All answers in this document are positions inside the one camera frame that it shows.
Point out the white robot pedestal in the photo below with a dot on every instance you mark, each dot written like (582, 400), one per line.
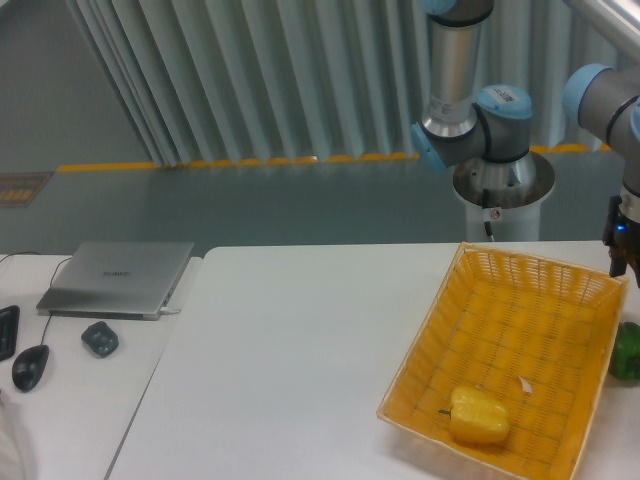
(503, 201)

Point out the yellow bell pepper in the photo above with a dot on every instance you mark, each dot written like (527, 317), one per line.
(476, 417)

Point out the green bell pepper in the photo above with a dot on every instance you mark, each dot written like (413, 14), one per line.
(624, 362)

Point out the grey pleated curtain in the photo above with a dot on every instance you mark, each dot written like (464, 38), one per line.
(247, 82)

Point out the silver laptop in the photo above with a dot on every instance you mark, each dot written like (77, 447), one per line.
(117, 280)

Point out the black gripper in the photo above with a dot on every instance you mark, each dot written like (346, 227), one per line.
(621, 236)

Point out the black small controller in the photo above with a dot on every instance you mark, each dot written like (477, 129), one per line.
(101, 339)

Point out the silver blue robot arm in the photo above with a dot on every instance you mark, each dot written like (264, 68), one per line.
(483, 136)

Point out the black computer mouse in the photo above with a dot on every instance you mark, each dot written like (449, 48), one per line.
(29, 366)

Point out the white paper scrap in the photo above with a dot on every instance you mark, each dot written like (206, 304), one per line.
(525, 385)

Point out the yellow wicker basket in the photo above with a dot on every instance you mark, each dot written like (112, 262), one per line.
(498, 315)

